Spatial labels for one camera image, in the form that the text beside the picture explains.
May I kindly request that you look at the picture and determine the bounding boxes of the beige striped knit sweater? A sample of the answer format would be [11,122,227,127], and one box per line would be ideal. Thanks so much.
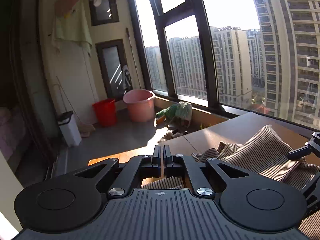
[140,124,320,240]

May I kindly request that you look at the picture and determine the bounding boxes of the green plush toy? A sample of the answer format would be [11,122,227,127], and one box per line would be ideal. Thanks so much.
[156,102,193,127]

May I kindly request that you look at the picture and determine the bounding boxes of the pink plastic basin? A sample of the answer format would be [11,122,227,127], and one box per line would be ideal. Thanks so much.
[123,89,155,122]

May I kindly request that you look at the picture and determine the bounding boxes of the red plastic bucket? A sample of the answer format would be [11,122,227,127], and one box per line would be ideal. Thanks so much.
[92,98,117,127]

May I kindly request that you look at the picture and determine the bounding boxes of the white trash bin black lid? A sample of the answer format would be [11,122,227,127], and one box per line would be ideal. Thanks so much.
[57,111,82,147]

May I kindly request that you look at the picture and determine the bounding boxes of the grey hanging rag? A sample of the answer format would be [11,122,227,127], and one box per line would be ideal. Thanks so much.
[121,65,133,91]

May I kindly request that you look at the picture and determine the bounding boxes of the green hanging towel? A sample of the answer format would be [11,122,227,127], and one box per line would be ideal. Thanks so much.
[52,0,93,56]

